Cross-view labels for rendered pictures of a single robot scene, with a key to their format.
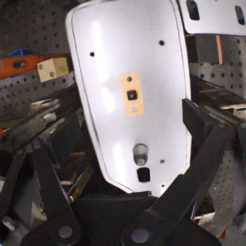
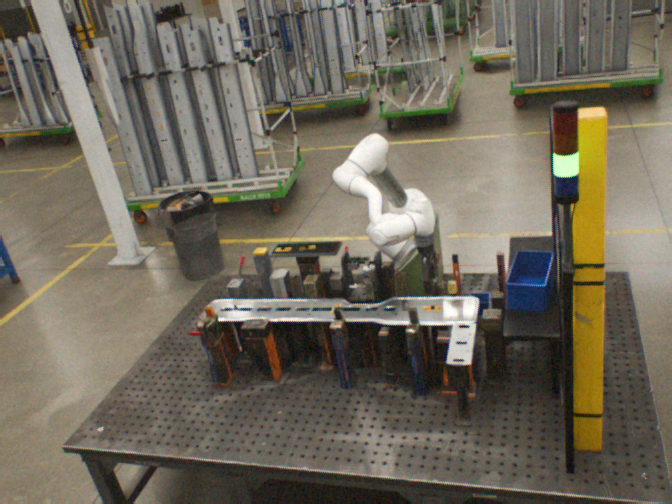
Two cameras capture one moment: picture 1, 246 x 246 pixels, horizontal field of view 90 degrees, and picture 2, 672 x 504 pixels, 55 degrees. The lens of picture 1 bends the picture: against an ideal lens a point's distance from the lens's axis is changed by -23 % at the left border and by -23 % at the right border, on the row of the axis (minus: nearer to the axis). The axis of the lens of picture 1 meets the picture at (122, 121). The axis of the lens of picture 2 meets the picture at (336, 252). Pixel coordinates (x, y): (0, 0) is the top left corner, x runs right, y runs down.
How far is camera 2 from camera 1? 286 cm
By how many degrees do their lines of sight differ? 51
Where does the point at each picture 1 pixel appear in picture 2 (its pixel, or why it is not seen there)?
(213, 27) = (455, 331)
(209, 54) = (442, 334)
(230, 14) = (461, 338)
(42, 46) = not seen: hidden behind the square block
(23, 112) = not seen: hidden behind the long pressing
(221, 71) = (425, 413)
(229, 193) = (248, 432)
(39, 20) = not seen: hidden behind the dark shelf
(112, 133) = (418, 302)
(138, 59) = (446, 311)
